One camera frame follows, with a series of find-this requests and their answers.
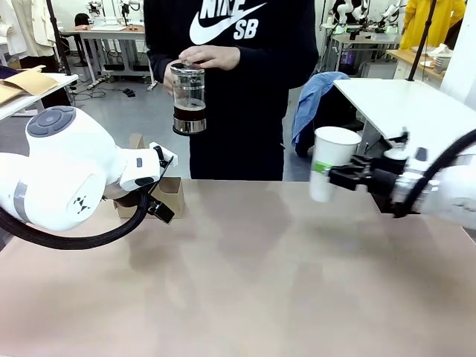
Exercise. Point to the white paper cup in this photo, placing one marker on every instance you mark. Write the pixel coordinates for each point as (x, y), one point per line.
(334, 148)

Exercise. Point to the person left forearm black sleeve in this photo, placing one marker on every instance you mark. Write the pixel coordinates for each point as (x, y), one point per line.
(275, 65)

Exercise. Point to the black tripod pole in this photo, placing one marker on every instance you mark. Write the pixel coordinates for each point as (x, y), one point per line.
(57, 37)
(420, 41)

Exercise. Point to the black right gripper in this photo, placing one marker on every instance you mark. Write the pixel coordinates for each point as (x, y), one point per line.
(383, 184)

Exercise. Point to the background white robot arms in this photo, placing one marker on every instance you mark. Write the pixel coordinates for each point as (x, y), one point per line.
(357, 13)

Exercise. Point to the grey background workbench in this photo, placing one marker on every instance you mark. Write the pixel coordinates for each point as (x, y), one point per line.
(111, 37)

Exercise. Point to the wooden desk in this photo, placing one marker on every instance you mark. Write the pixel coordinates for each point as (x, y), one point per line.
(413, 61)

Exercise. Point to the person in yellow coat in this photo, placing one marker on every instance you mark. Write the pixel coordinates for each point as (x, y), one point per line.
(427, 22)

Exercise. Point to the brown cardboard cup carrier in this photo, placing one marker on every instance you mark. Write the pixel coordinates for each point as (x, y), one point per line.
(172, 199)

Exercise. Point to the white table with cardboard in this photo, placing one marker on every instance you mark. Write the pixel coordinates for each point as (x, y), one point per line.
(48, 93)

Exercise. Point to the grey background robot table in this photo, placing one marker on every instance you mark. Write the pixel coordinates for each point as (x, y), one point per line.
(364, 42)

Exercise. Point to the glass french press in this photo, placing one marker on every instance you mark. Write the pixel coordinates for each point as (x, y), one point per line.
(189, 96)

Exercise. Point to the brown cardboard sheets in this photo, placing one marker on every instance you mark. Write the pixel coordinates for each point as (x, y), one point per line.
(26, 83)

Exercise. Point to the white side table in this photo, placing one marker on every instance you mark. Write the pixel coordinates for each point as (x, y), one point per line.
(390, 104)

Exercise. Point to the person left hand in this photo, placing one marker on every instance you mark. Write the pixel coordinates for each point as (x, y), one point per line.
(213, 56)

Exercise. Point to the person torso black hoodie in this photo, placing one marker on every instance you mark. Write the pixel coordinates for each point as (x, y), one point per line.
(238, 111)

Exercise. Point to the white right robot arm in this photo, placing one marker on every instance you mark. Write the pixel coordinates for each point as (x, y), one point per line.
(451, 186)

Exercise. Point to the blue cloth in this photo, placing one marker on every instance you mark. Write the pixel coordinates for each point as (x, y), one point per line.
(310, 100)

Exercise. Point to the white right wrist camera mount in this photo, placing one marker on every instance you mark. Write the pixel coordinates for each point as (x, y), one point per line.
(396, 154)

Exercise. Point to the black chair under cloth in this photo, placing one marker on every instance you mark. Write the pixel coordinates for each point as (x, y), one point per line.
(342, 111)

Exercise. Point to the black office chair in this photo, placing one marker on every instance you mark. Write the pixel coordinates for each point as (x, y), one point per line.
(82, 26)

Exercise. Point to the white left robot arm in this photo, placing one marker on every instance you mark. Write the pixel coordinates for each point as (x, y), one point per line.
(56, 175)

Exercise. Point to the stack of white bowls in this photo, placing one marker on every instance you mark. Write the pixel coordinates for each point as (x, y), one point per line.
(442, 59)

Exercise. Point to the person right forearm black sleeve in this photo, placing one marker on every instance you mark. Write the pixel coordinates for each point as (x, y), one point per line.
(158, 65)

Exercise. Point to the person right hand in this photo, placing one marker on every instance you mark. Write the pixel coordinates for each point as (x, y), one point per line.
(168, 82)

